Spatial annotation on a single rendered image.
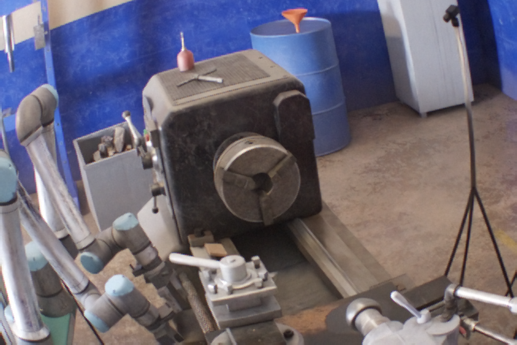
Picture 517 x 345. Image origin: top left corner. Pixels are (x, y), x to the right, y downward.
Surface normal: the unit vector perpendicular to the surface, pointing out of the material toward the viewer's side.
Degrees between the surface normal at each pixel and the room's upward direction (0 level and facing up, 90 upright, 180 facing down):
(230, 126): 90
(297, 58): 90
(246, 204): 90
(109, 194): 90
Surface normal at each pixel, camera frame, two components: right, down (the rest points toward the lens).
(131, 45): 0.27, 0.31
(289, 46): -0.11, 0.38
